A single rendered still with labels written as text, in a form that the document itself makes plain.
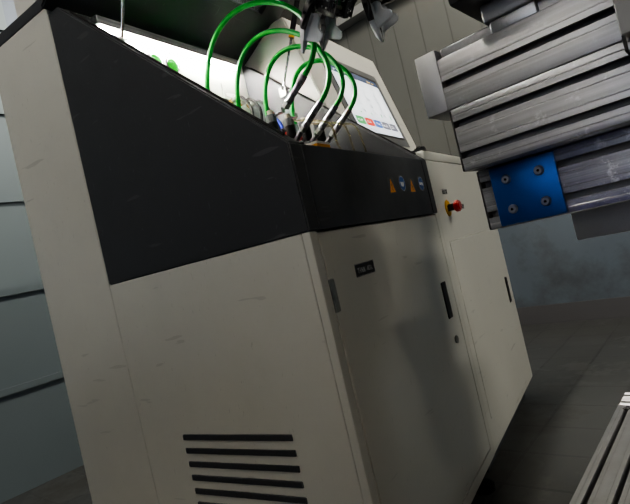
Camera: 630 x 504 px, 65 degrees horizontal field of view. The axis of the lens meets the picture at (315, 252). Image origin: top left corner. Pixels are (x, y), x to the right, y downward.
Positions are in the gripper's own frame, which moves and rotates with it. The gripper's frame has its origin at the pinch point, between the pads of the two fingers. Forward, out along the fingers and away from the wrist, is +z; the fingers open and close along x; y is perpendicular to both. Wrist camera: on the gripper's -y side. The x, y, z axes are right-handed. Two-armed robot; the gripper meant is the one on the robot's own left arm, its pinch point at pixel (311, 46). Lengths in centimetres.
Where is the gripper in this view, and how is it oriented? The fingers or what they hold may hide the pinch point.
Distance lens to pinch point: 131.4
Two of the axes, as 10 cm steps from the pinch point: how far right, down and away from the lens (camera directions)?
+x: 6.2, -3.7, 6.9
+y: 7.6, 5.1, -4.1
